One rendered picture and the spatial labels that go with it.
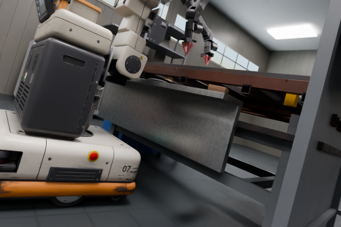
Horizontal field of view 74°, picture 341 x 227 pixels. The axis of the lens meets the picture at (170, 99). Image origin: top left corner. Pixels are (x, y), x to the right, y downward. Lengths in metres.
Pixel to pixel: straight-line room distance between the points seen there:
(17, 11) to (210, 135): 4.24
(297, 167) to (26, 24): 4.66
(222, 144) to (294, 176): 0.51
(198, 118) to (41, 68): 0.82
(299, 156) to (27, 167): 0.95
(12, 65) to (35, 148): 3.87
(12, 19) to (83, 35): 3.86
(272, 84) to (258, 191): 0.53
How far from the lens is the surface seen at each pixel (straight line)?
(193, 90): 1.18
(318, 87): 0.81
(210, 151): 1.26
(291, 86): 1.19
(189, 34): 1.49
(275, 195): 1.22
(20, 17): 4.91
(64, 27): 1.05
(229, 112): 1.22
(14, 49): 4.85
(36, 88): 1.03
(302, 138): 0.79
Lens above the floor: 0.54
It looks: 2 degrees up
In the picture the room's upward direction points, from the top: 16 degrees clockwise
